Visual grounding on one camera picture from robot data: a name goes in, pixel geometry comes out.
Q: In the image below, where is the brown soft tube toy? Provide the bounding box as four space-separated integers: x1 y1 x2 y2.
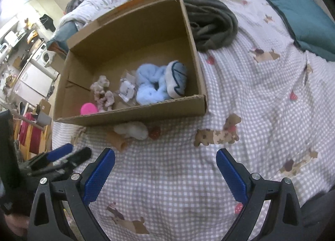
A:
106 130 129 152

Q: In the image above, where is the pink soft ball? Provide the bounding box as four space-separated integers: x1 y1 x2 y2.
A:
80 102 99 115

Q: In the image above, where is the white fluffy plush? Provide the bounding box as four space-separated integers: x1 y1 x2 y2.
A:
113 122 149 141

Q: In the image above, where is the light blue fluffy plush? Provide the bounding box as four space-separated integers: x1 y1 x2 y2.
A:
136 63 171 105

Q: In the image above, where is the white and blue sock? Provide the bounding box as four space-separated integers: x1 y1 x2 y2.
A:
165 61 187 98

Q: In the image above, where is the beige cloth with tag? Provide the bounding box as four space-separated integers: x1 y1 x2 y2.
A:
116 70 137 107

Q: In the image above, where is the small cardboard box on floor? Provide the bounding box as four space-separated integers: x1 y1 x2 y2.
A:
36 99 51 115

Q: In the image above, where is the white washing machine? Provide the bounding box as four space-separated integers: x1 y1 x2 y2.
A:
32 42 56 68

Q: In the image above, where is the checked dog print bedsheet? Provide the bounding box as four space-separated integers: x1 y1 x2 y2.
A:
53 0 334 240

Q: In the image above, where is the open brown cardboard box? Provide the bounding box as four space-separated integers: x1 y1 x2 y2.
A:
53 0 207 126

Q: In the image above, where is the black garment hanging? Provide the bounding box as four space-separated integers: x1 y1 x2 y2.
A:
39 14 56 32

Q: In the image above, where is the teal cushion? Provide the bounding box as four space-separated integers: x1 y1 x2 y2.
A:
266 0 334 62

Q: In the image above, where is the dark grey folded cloth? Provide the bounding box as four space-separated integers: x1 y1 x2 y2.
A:
184 0 238 53

